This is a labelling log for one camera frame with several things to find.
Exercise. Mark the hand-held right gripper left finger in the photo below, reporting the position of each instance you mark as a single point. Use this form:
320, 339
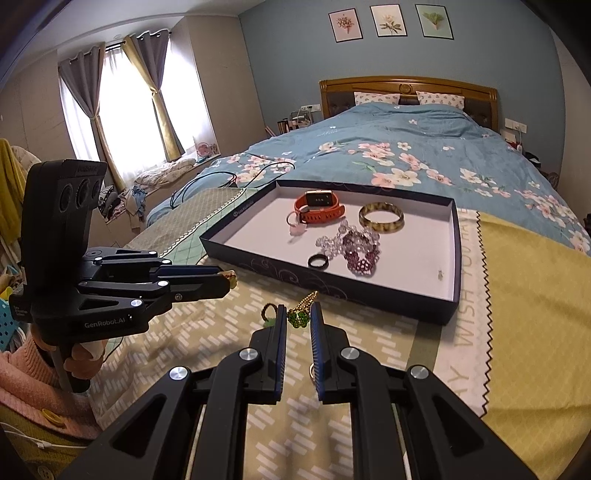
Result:
277, 360

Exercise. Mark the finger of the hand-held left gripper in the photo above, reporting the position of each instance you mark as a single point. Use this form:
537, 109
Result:
194, 270
194, 290

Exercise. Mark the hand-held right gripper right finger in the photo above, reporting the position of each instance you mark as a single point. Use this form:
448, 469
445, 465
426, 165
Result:
317, 355

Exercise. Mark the small gold trinket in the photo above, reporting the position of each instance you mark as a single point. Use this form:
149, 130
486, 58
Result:
229, 277

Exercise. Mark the dark blue shallow box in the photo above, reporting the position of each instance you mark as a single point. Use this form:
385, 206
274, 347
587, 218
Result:
406, 249

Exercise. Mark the orange smartwatch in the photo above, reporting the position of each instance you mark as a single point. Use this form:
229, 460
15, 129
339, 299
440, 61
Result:
323, 215

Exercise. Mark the tortoiseshell bangle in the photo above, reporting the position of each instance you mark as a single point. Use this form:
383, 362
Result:
381, 229

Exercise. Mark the person's left forearm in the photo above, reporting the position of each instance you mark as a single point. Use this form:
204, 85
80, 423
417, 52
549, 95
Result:
32, 378

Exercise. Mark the person's left hand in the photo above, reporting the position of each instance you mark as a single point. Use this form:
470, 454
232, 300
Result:
87, 351

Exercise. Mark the yellow cloth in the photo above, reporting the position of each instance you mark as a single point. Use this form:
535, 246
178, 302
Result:
11, 170

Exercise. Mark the pile of light laundry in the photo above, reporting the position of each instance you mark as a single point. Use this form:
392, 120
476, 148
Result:
164, 171

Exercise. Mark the blue plastic basket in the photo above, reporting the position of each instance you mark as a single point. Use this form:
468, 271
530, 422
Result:
11, 323

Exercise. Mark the small pink fan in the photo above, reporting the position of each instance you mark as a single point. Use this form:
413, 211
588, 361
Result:
207, 150

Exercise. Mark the grey curtain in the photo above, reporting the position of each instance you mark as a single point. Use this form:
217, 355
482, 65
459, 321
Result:
81, 83
154, 60

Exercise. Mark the yellow curtain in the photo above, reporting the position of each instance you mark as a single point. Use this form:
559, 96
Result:
168, 129

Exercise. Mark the bedside clutter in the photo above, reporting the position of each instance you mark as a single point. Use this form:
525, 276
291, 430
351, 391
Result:
295, 122

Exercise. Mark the beige wardrobe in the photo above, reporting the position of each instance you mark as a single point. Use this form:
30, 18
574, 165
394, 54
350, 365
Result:
221, 83

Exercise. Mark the patterned green tablecloth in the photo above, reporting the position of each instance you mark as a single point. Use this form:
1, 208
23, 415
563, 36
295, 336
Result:
531, 323

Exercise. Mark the person's olive vest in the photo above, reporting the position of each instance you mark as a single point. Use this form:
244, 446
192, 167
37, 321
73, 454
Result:
23, 457

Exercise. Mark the blue floral quilt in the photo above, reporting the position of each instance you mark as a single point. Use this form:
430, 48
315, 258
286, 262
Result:
415, 138

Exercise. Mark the white patterned pillow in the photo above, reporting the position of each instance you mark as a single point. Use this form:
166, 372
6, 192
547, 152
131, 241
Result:
376, 98
438, 99

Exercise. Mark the wooden bed headboard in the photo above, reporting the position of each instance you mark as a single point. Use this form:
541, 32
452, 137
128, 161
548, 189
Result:
406, 85

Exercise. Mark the pink flower framed picture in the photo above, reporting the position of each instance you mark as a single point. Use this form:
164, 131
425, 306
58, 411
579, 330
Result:
346, 25

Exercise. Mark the cream flower framed picture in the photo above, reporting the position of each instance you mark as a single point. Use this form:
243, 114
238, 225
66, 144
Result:
388, 21

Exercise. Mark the green leaf framed picture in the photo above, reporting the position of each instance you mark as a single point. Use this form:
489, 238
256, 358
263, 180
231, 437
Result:
431, 21

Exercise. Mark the white wall socket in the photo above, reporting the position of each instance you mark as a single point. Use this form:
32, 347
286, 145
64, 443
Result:
515, 123
310, 108

